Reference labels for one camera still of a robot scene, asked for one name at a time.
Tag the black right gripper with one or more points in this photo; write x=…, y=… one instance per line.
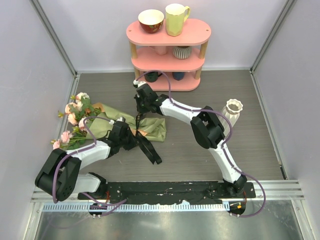
x=139, y=109

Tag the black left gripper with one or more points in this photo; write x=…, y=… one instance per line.
x=133, y=141

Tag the black printed ribbon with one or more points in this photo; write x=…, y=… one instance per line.
x=144, y=144

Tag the green orange wrapping paper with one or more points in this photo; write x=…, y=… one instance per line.
x=152, y=128

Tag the pink artificial flower bouquet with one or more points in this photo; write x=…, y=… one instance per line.
x=76, y=112

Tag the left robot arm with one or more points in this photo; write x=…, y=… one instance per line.
x=60, y=177

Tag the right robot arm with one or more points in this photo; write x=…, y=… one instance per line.
x=207, y=129

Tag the white ribbed vase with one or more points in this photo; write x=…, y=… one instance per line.
x=232, y=110

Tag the dark green mug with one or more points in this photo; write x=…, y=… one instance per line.
x=152, y=76

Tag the dark blue cup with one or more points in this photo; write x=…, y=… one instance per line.
x=178, y=76

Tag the pink three-tier shelf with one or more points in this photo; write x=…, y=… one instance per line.
x=195, y=33

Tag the pink mug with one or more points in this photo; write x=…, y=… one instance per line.
x=160, y=50

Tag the striped grey cup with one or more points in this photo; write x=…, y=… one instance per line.
x=182, y=52

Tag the red white bowl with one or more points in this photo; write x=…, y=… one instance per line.
x=151, y=20

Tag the yellow ceramic mug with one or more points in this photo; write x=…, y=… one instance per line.
x=175, y=16

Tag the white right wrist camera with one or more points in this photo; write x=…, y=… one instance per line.
x=137, y=83

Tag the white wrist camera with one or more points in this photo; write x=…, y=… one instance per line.
x=120, y=119
x=137, y=83

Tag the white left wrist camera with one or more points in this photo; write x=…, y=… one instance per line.
x=120, y=119

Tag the white slotted cable duct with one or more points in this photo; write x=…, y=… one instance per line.
x=93, y=207

